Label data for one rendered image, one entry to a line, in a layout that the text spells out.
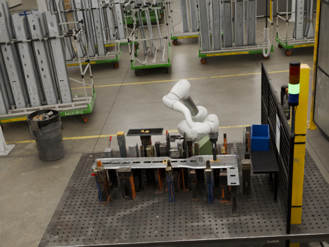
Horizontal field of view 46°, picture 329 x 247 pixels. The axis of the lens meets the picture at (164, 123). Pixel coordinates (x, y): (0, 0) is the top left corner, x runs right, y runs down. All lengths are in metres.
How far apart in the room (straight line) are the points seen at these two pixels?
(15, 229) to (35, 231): 0.27
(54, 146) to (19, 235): 1.75
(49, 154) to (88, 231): 2.91
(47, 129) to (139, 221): 2.94
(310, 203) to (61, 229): 2.17
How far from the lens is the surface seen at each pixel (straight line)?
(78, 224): 3.57
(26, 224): 5.03
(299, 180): 3.15
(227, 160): 3.59
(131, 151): 3.79
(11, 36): 7.90
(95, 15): 10.92
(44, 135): 6.06
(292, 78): 2.63
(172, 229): 3.31
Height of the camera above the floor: 2.81
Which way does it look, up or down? 24 degrees down
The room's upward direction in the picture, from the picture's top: 6 degrees counter-clockwise
